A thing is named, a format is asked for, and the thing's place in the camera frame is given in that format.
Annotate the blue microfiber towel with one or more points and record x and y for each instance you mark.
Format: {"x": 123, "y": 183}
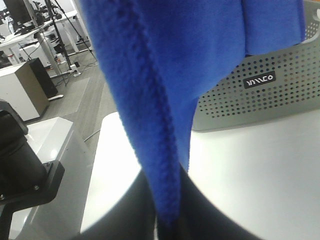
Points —
{"x": 159, "y": 56}

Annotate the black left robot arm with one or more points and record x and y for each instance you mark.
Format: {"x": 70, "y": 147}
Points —
{"x": 25, "y": 182}

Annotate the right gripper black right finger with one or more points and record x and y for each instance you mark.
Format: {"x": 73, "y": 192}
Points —
{"x": 199, "y": 219}

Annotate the brown cardboard box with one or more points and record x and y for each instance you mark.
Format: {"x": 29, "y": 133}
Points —
{"x": 27, "y": 87}

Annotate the grey perforated plastic basket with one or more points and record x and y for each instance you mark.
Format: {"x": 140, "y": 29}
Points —
{"x": 267, "y": 86}

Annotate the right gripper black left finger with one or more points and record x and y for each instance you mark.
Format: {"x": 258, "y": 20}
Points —
{"x": 132, "y": 218}

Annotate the white cabinet beside table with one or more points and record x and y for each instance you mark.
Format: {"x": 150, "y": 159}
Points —
{"x": 57, "y": 139}

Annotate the white office desk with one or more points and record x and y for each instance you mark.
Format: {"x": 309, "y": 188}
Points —
{"x": 13, "y": 40}

